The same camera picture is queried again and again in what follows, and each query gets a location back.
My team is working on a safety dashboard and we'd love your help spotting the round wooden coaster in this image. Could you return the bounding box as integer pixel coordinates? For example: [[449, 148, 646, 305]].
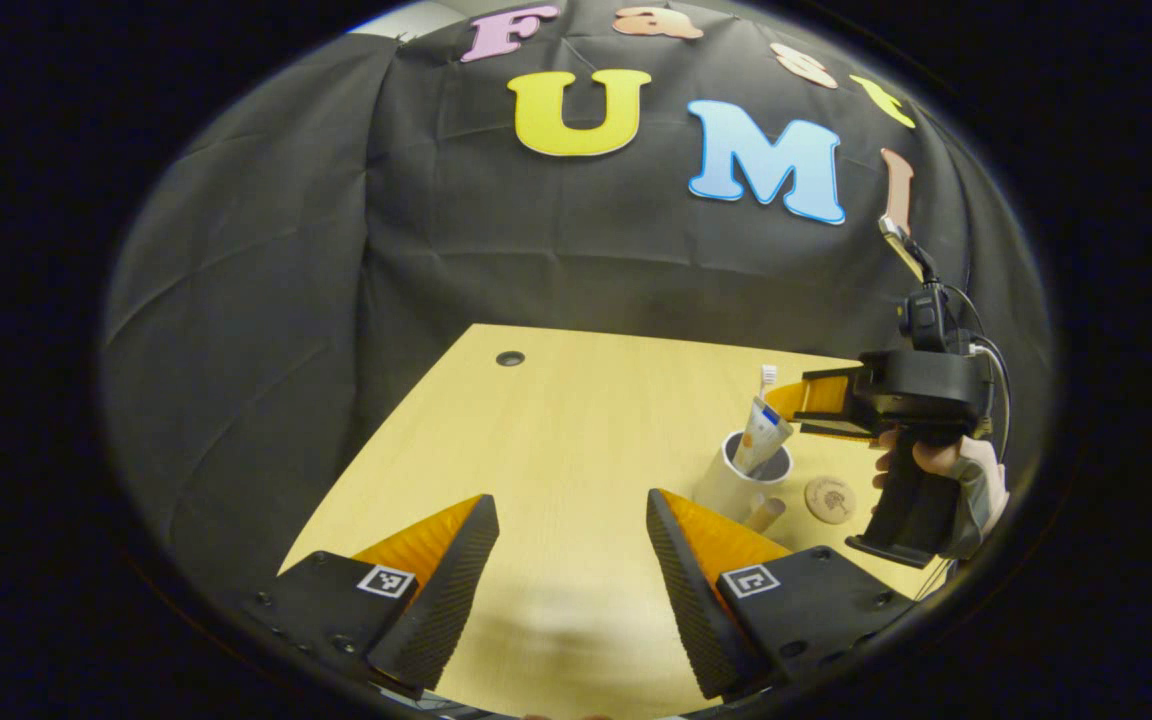
[[803, 475, 857, 525]]

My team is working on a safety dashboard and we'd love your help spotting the black backdrop cloth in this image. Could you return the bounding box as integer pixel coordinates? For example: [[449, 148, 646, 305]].
[[101, 0, 1052, 601]]

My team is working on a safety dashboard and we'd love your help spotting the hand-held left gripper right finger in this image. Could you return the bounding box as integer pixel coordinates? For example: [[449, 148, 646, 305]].
[[644, 487, 917, 702]]

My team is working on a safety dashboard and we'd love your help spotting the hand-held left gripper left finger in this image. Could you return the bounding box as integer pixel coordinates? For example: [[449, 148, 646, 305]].
[[239, 493, 502, 699]]

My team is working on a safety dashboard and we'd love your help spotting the white cup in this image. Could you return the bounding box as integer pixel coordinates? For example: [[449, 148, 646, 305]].
[[691, 430, 795, 534]]

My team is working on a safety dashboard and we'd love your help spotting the light wooden desktop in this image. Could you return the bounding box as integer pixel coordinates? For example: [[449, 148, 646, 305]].
[[278, 322, 947, 720]]

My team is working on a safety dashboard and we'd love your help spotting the white toothpaste tube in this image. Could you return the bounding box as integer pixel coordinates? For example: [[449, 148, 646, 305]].
[[731, 395, 795, 476]]

